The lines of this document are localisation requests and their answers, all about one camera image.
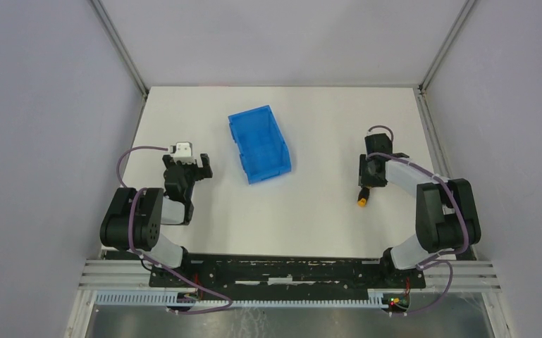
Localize aluminium corner post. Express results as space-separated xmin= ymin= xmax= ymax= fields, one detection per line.
xmin=418 ymin=0 xmax=479 ymax=93
xmin=88 ymin=0 xmax=149 ymax=100

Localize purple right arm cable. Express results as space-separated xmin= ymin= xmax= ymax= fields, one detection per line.
xmin=366 ymin=125 xmax=471 ymax=317

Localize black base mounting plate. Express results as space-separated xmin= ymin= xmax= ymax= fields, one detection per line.
xmin=102 ymin=251 xmax=426 ymax=302

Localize white slotted cable duct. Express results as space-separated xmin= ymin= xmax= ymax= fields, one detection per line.
xmin=94 ymin=291 xmax=388 ymax=309

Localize right aluminium corner post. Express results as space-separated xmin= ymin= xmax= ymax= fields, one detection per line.
xmin=418 ymin=0 xmax=479 ymax=93

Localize aluminium front frame rails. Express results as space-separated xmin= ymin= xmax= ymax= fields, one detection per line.
xmin=79 ymin=260 xmax=502 ymax=293

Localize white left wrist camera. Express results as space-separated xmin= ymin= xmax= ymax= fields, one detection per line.
xmin=168 ymin=142 xmax=195 ymax=165

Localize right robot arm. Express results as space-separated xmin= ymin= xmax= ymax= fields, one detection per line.
xmin=357 ymin=132 xmax=481 ymax=276

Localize right aluminium side rail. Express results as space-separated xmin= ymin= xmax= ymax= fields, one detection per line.
xmin=414 ymin=88 xmax=477 ymax=261

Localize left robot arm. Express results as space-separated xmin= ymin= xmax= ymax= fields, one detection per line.
xmin=99 ymin=154 xmax=213 ymax=268

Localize left aluminium corner post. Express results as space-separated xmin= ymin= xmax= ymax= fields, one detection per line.
xmin=88 ymin=0 xmax=149 ymax=100

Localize orange black handled screwdriver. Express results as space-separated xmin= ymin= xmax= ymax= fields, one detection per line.
xmin=357 ymin=187 xmax=371 ymax=207

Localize blue plastic bin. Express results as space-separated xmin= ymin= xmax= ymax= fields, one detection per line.
xmin=228 ymin=105 xmax=292 ymax=184

